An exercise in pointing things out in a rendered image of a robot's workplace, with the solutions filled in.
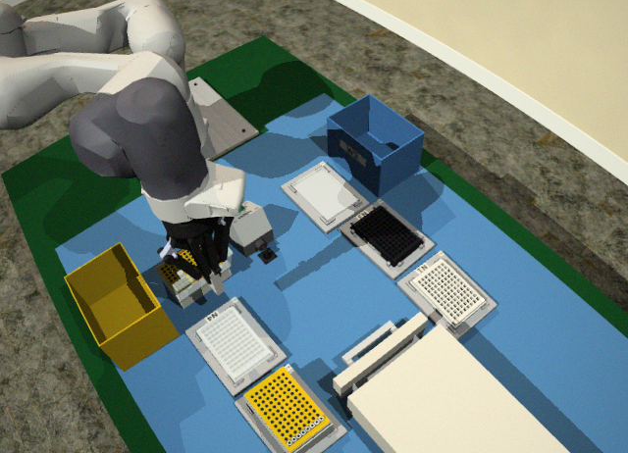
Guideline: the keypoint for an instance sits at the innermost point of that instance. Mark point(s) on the yellow open-top bin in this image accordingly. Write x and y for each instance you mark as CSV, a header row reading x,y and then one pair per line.
x,y
113,300

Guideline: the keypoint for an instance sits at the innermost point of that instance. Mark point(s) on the blue open-top bin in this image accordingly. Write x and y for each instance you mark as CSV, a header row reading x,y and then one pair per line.
x,y
374,158

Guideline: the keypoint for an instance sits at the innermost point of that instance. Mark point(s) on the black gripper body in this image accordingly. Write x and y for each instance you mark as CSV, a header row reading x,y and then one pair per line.
x,y
181,232

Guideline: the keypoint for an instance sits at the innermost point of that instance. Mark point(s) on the blue bench mat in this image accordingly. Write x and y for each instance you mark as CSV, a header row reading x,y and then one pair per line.
x,y
563,361

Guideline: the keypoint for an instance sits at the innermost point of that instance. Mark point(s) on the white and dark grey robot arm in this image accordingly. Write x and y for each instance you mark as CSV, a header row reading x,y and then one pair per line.
x,y
146,130

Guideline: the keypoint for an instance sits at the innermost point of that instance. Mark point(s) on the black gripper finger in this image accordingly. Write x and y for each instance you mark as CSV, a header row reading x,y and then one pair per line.
x,y
221,239
171,257

